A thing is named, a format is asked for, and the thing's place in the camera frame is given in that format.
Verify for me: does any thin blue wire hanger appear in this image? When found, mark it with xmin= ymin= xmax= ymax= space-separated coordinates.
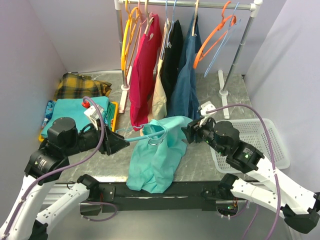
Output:
xmin=202 ymin=1 xmax=241 ymax=77

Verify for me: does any black shirt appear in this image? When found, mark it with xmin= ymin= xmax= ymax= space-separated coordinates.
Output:
xmin=161 ymin=20 xmax=184 ymax=106

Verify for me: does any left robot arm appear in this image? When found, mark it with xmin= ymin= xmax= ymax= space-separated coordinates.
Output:
xmin=0 ymin=117 xmax=130 ymax=240

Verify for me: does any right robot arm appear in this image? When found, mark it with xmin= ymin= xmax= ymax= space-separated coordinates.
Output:
xmin=181 ymin=118 xmax=320 ymax=234

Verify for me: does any dark blue shirt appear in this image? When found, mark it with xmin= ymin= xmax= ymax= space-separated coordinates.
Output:
xmin=167 ymin=15 xmax=202 ymax=120

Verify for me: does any yellow plastic tray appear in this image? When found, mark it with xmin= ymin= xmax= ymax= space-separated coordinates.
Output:
xmin=38 ymin=96 xmax=119 ymax=142

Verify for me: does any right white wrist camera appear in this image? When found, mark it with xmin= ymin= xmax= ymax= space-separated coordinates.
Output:
xmin=198 ymin=101 xmax=216 ymax=127

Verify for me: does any magenta pink shirt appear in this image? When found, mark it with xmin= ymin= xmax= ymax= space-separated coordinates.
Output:
xmin=129 ymin=14 xmax=162 ymax=127

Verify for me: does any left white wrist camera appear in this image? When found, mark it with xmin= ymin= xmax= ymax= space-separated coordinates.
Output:
xmin=82 ymin=99 xmax=107 ymax=130

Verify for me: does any folded turquoise cloth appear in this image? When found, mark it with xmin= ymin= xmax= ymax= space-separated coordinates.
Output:
xmin=41 ymin=98 xmax=91 ymax=138

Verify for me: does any turquoise t shirt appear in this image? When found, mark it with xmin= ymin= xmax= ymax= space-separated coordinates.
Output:
xmin=126 ymin=116 xmax=192 ymax=194

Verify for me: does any white clothes rack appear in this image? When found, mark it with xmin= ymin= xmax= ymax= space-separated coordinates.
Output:
xmin=114 ymin=0 xmax=263 ymax=113

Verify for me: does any black base bar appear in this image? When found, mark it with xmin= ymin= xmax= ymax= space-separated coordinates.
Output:
xmin=79 ymin=181 xmax=251 ymax=217

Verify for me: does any yellow plastic hanger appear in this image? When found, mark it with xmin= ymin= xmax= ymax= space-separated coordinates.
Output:
xmin=120 ymin=6 xmax=140 ymax=75

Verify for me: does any yellow plaid shirt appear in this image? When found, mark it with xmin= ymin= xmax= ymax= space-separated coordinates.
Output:
xmin=53 ymin=73 xmax=112 ymax=101

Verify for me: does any light blue wavy hanger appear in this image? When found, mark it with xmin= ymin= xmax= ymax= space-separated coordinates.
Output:
xmin=115 ymin=123 xmax=168 ymax=146

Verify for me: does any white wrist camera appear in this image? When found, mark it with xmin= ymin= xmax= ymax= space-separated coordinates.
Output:
xmin=198 ymin=101 xmax=216 ymax=127
xmin=82 ymin=99 xmax=107 ymax=130

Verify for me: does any cream beige shirt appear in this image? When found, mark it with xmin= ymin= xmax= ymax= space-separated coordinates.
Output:
xmin=148 ymin=20 xmax=171 ymax=121

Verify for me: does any beige hanger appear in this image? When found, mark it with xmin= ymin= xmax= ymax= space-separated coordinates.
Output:
xmin=144 ymin=0 xmax=154 ymax=35

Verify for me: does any white perforated plastic basket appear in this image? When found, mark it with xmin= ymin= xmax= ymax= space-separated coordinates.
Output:
xmin=210 ymin=118 xmax=291 ymax=174

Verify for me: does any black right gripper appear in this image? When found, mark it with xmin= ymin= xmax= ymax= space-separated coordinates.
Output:
xmin=180 ymin=114 xmax=227 ymax=156

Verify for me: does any blue patterned cloth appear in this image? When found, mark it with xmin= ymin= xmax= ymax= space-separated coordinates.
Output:
xmin=41 ymin=100 xmax=57 ymax=130

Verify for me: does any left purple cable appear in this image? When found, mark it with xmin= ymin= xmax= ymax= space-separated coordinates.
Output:
xmin=4 ymin=96 xmax=118 ymax=238

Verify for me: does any orange plastic hanger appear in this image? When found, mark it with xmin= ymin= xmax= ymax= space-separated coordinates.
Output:
xmin=193 ymin=0 xmax=239 ymax=71

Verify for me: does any green printed garment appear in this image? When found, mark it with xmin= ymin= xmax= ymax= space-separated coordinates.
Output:
xmin=104 ymin=101 xmax=119 ymax=132

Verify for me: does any wooden hanger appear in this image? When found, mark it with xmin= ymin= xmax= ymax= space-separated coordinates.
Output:
xmin=191 ymin=0 xmax=199 ymax=37

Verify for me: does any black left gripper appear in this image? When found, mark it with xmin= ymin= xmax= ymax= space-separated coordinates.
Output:
xmin=63 ymin=117 xmax=130 ymax=156

